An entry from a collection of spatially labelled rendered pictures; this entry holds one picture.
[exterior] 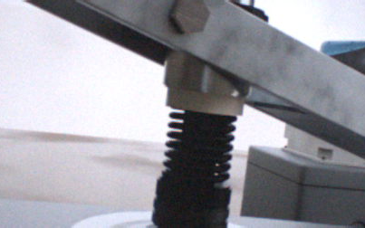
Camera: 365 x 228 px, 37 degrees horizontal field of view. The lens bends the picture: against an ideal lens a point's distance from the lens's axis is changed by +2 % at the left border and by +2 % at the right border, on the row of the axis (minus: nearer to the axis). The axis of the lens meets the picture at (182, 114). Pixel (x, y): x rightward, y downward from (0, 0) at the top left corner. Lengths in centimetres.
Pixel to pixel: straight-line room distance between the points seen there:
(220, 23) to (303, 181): 120
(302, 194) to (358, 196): 18
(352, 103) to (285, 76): 7
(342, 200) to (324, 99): 120
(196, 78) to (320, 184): 120
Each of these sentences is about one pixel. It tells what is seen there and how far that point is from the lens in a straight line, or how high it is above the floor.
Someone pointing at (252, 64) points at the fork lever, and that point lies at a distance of 43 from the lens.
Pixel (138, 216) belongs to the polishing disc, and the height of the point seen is 89.
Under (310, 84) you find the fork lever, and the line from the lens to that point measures 46.
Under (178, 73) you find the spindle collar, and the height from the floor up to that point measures 104.
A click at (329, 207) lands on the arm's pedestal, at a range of 164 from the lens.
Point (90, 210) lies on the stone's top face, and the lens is 69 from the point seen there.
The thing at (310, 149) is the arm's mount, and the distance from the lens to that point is 173.
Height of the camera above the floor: 103
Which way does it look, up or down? 3 degrees down
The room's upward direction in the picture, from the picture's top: 7 degrees clockwise
